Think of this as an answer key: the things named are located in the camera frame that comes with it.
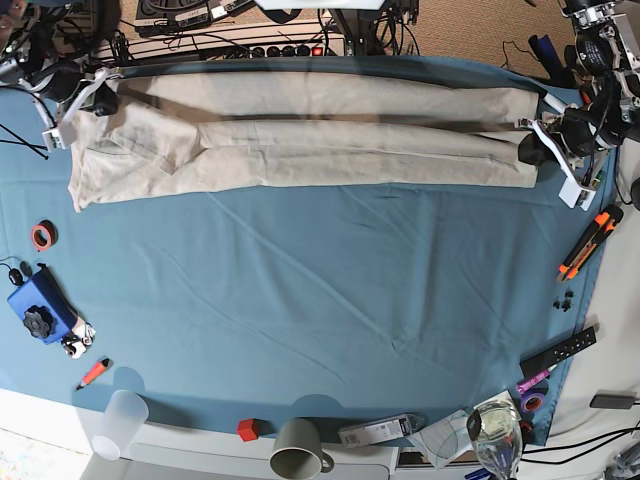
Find small black screws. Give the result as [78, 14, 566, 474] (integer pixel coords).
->
[552, 288, 575, 313]

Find frosted plastic cup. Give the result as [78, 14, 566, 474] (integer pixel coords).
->
[91, 390, 149, 461]

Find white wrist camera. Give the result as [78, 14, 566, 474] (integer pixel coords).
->
[558, 177, 596, 211]
[42, 122, 77, 152]

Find small black mouse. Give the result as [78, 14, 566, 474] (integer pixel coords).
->
[8, 268, 24, 287]

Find black remote control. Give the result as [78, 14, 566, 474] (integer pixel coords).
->
[520, 326, 598, 379]

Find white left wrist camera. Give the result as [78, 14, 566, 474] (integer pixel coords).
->
[558, 177, 596, 211]

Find blue table cloth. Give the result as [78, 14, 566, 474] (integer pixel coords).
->
[0, 54, 621, 447]

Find folded paper sheet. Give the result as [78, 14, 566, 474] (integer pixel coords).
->
[409, 391, 521, 470]

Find purple tape roll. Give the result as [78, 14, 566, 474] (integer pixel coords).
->
[520, 389, 546, 413]

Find red tape roll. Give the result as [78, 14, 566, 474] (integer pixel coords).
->
[31, 220, 58, 252]

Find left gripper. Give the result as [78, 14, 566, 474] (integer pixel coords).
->
[515, 107, 620, 186]

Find packaged item with barcode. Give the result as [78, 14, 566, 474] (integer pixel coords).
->
[338, 413, 426, 448]

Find large orange utility knife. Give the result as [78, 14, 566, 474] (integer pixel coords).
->
[557, 204, 624, 283]

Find black power strip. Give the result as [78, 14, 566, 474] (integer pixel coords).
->
[249, 41, 345, 58]

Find grey-green ceramic mug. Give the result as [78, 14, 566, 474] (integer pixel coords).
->
[269, 418, 335, 480]

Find beige T-shirt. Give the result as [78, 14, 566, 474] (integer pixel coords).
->
[68, 72, 538, 210]

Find small black white toy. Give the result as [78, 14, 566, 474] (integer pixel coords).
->
[60, 322, 96, 359]

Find black star knob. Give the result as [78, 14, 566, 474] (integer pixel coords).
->
[23, 306, 53, 339]

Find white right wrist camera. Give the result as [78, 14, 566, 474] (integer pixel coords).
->
[42, 122, 77, 152]

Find purple marker pen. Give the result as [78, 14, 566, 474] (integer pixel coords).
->
[516, 365, 556, 394]

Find wine glass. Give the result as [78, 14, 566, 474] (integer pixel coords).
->
[466, 400, 523, 480]

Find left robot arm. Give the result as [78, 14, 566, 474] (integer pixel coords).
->
[517, 1, 639, 205]

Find blue box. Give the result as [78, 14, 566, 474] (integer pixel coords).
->
[7, 264, 77, 345]

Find black cable ties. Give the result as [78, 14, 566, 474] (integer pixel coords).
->
[0, 124, 49, 160]

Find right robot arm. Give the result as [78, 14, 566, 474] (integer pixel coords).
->
[1, 1, 121, 127]

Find red cube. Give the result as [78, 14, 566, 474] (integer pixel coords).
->
[236, 418, 260, 442]

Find black power adapter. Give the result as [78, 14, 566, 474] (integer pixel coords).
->
[589, 393, 639, 410]

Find small orange utility knife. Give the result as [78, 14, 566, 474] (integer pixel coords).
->
[76, 358, 111, 391]

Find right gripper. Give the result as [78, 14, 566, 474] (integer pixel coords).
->
[29, 59, 122, 130]

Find white marker pen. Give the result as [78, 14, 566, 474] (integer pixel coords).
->
[542, 92, 567, 114]

